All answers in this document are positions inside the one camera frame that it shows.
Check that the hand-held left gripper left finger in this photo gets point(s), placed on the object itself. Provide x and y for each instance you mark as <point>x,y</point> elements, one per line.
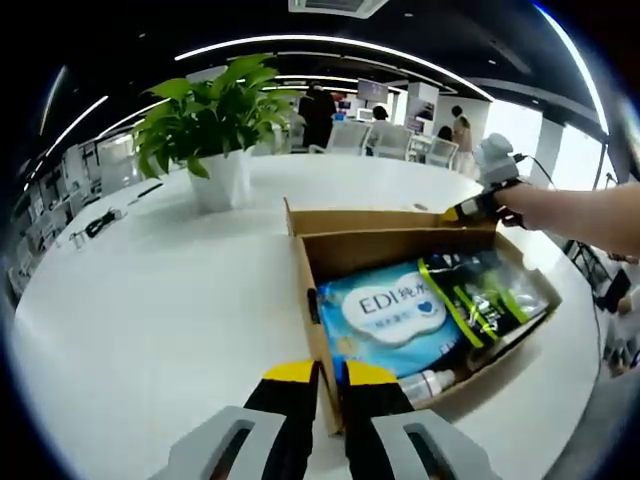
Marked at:
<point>280,430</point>

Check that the blue wet wipes pack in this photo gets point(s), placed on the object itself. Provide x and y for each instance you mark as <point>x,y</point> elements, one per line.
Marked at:
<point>385,320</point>

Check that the black green snack bag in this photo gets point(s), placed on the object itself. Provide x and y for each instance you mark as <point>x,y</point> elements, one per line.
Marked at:
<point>480,295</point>

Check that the person's right hand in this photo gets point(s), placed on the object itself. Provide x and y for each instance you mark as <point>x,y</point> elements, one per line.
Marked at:
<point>520,207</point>

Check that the brown cardboard shoe box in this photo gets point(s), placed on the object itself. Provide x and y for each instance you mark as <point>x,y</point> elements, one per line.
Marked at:
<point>360,250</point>

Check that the small clear bottle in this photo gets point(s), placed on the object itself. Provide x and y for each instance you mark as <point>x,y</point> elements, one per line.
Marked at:
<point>427,385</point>

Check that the green potted plant white pot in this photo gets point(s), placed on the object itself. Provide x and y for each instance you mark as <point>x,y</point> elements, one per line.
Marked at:
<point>215,125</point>

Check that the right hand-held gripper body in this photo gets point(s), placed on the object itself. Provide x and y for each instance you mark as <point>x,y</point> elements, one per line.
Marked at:
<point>497,160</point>

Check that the black pen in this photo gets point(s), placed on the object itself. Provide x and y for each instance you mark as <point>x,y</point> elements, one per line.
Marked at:
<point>149,190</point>

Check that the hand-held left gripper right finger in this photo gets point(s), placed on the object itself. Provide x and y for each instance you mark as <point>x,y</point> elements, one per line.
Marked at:
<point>370,430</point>

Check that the white office chair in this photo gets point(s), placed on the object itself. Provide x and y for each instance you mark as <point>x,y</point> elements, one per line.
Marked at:
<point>350,139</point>
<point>392,144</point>
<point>441,152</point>

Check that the ceiling air vent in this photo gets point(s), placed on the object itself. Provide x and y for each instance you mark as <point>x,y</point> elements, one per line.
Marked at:
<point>337,6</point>

